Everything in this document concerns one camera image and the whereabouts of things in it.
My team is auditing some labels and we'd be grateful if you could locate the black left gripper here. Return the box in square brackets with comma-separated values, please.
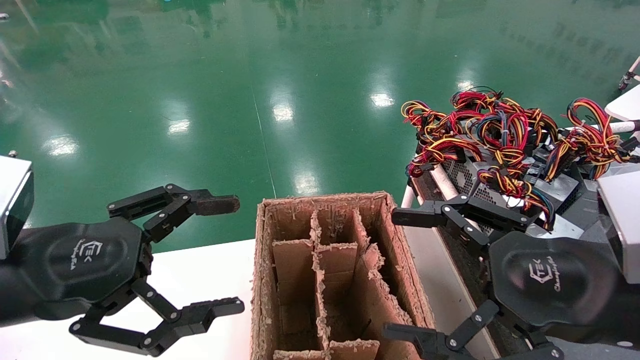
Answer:
[15, 183, 246, 358]

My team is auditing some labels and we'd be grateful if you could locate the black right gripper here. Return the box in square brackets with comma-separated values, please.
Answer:
[382, 194, 624, 360]

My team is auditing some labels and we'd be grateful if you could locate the brown cardboard box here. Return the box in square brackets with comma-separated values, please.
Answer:
[250, 191, 437, 360]

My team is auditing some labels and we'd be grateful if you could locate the long white rack pipe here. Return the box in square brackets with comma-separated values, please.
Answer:
[429, 164, 462, 202]

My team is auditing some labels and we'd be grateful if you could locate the brown cardboard divider insert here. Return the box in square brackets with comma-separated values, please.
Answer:
[271, 209, 418, 360]

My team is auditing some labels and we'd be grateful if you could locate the white pipe under board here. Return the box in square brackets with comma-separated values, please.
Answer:
[565, 120, 640, 136]

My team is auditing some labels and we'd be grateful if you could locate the white table board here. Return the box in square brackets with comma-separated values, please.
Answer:
[605, 85, 640, 123]

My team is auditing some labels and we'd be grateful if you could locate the white pipe with black clamp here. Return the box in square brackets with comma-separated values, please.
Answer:
[618, 55, 640, 92]

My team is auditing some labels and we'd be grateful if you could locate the red yellow black cable bundle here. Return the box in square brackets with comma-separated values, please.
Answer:
[451, 89, 502, 115]
[401, 100, 449, 147]
[520, 107, 559, 147]

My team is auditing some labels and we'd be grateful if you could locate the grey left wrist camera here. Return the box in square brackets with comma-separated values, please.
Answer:
[0, 152, 35, 261]

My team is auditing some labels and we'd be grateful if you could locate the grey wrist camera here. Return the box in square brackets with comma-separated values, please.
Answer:
[597, 170, 640, 285]
[0, 152, 35, 261]

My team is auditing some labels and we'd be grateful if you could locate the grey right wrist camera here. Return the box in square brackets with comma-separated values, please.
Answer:
[597, 170, 640, 285]

